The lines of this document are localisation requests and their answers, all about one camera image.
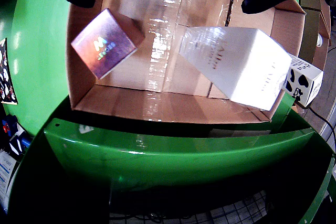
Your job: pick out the red Secret W box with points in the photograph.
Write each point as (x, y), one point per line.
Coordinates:
(105, 48)

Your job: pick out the shallow cardboard tray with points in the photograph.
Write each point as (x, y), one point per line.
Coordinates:
(157, 106)

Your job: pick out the tall white carton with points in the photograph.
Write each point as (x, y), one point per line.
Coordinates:
(241, 69)

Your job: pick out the white cow print carton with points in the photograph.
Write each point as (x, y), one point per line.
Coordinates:
(304, 82)

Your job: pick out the black white patterned card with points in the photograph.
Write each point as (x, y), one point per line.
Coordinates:
(6, 77)

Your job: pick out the red blue clamp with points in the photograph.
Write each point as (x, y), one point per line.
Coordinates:
(8, 125)

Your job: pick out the green metal rack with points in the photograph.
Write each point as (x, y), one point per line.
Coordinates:
(170, 155)

